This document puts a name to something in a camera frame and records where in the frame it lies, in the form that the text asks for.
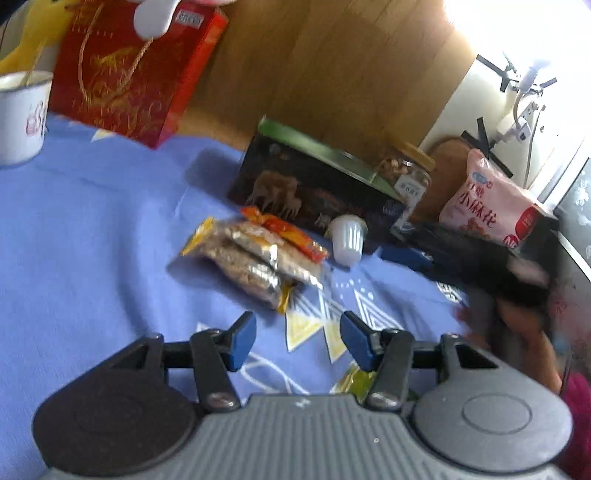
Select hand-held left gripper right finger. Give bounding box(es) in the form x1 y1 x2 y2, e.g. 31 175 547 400
340 311 502 411

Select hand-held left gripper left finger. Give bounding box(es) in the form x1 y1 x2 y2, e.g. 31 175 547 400
108 311 257 413

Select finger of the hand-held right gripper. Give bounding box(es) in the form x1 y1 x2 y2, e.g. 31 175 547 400
379 246 435 274

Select yellow-green snack packet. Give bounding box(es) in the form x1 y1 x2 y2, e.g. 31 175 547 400
330 364 378 396

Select white jelly cup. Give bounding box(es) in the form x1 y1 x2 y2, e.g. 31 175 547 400
324 215 369 267

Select grain bar packet yellow ends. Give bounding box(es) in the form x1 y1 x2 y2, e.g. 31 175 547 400
180 217 296 315

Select clear grain snack packet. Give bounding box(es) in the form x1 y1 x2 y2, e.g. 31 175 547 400
272 244 327 291

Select grain bar packet silver ends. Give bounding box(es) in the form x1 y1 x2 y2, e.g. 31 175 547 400
217 220 280 271

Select orange snack packet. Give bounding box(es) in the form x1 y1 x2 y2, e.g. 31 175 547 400
240 206 330 265

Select dark tin box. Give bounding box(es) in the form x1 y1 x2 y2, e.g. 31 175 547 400
227 116 413 244

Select person's right hand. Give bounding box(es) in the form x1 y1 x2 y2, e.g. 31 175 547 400
455 298 565 394

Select pink snack bag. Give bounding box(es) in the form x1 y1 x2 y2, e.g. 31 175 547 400
438 148 559 253

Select clear nut jar gold lid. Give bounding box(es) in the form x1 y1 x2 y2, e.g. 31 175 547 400
375 141 437 219

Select dark floral panel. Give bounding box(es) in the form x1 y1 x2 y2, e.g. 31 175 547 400
553 157 591 271

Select wooden cutting board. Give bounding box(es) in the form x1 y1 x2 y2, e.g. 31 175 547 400
418 137 477 223

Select black tape strip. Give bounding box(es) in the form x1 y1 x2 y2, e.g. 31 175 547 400
462 117 514 180
476 53 557 93

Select blue printed tablecloth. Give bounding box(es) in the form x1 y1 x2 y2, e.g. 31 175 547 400
0 113 570 480

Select wooden panel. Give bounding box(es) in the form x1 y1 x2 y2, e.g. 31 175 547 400
178 0 477 161

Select red gift box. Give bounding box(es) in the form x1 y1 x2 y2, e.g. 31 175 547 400
48 0 230 150

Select white enamel mug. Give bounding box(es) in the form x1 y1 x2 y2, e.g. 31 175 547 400
0 70 54 166

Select pink and blue plush toy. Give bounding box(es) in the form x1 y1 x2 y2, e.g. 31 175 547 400
133 0 237 39

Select yellow plush toy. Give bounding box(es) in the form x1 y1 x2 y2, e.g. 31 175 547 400
0 0 80 75

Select white cable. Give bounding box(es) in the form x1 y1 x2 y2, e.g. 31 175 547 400
512 88 546 191

